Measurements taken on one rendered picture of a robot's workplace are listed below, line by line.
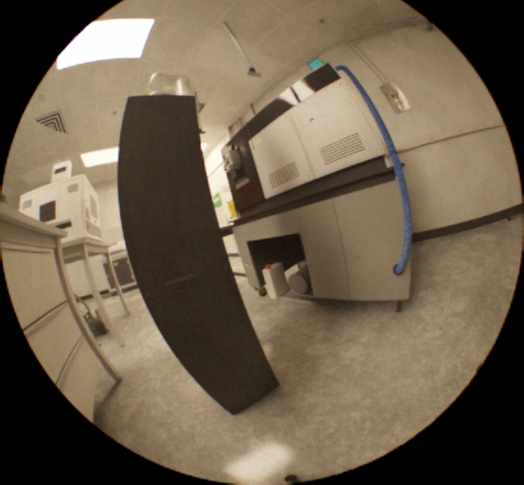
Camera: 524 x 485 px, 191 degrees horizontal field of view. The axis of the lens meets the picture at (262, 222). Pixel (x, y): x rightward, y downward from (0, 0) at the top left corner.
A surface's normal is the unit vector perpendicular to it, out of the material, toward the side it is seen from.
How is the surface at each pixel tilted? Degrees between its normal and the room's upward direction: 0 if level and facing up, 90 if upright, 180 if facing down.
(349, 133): 90
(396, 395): 0
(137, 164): 90
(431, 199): 90
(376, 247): 90
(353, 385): 0
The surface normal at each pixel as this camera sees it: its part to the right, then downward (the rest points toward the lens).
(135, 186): 0.59, -0.16
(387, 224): -0.71, 0.20
